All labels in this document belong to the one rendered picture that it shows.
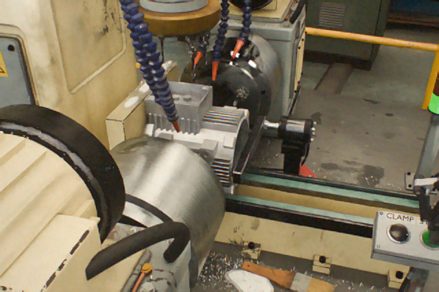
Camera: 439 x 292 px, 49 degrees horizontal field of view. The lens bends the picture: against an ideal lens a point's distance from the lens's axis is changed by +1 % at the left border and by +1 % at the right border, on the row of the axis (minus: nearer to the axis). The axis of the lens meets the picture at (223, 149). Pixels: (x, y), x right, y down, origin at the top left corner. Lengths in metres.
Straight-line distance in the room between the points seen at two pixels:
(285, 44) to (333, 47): 2.77
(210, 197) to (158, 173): 0.10
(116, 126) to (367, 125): 0.96
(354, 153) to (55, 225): 1.18
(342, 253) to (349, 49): 3.16
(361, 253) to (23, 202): 0.80
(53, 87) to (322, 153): 0.85
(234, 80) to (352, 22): 2.90
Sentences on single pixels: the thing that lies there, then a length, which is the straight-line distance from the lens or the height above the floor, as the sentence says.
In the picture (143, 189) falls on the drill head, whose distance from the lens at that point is 0.73.
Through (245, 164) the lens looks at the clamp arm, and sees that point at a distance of 1.00.
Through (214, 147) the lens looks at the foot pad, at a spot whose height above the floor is 1.07.
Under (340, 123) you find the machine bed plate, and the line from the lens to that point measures 1.66.
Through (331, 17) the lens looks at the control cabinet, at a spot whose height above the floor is 0.41.
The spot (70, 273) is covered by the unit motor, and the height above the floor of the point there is 1.30.
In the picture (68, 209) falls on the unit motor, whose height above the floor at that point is 1.30.
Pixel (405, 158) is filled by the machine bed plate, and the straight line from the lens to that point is 1.53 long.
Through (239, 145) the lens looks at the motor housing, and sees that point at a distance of 1.14.
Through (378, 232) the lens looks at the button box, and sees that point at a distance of 0.83.
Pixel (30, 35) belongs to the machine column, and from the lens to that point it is 0.93.
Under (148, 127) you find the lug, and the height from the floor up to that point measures 1.09.
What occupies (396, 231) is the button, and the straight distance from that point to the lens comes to 0.83.
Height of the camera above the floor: 1.60
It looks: 33 degrees down
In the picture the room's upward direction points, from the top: straight up
